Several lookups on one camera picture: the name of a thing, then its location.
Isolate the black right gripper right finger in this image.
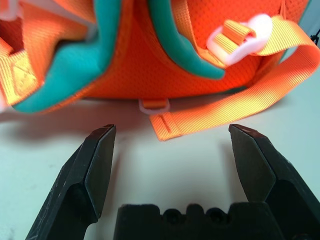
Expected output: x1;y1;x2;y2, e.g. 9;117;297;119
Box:
228;123;320;240

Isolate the orange and teal backpack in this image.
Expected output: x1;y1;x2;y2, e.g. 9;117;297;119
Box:
0;0;320;142

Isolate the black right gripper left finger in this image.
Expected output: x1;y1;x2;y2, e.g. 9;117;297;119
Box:
24;123;117;240

